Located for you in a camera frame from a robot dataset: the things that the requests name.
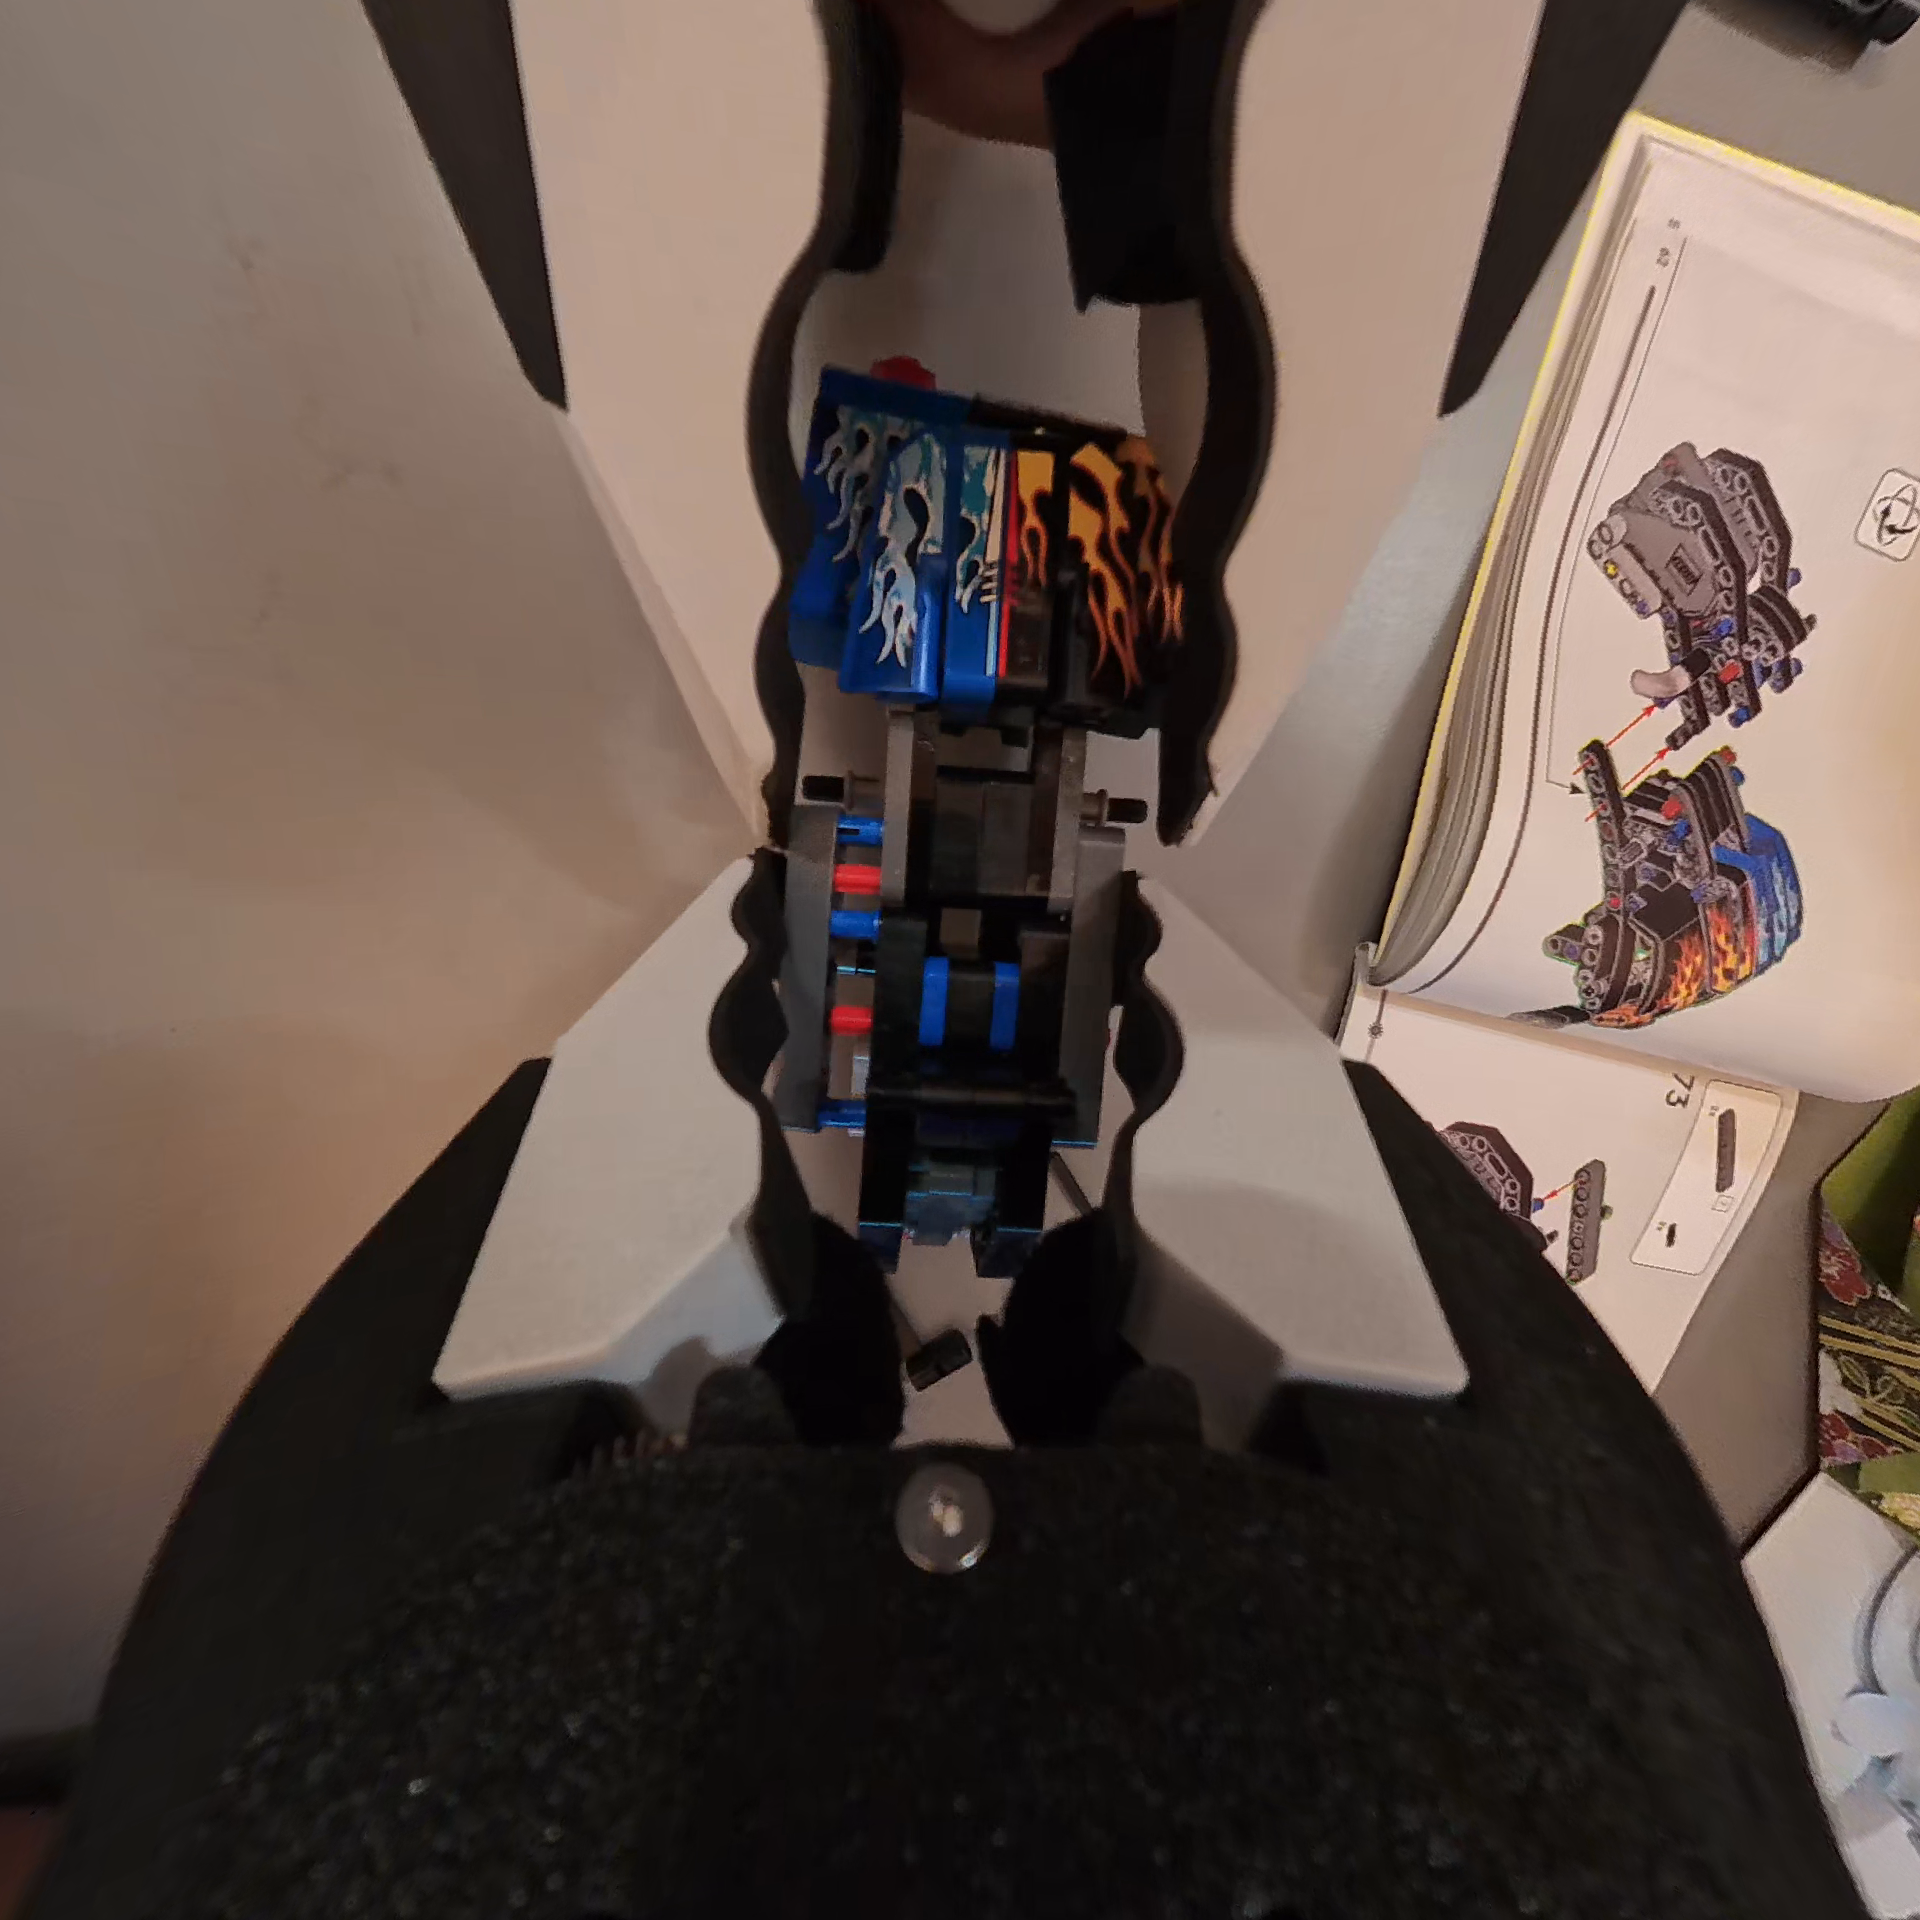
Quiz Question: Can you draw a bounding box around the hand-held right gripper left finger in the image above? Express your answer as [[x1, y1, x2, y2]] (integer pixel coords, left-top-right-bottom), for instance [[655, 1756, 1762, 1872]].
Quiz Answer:
[[432, 853, 890, 1430]]

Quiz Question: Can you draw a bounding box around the lego instruction booklet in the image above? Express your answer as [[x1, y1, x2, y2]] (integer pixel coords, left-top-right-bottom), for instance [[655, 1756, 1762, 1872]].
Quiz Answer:
[[1335, 112, 1920, 1397]]

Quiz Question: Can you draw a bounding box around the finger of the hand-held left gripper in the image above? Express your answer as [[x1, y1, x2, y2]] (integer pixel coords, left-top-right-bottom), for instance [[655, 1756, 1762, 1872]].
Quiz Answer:
[[503, 0, 904, 860], [1047, 0, 1549, 838]]

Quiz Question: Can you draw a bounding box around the white box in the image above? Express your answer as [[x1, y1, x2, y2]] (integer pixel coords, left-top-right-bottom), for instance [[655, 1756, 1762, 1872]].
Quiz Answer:
[[1740, 1478, 1920, 1856]]

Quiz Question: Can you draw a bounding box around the blue black flame lego model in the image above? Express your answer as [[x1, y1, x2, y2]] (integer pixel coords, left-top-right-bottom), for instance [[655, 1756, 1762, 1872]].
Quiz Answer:
[[772, 357, 1198, 1277]]

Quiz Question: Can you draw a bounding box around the green floral patterned box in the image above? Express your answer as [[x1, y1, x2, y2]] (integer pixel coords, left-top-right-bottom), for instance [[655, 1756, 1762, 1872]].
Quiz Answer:
[[1813, 1093, 1920, 1536]]

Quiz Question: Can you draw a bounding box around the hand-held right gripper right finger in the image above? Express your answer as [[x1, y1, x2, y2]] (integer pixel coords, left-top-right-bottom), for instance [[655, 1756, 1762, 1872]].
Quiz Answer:
[[987, 875, 1468, 1445]]

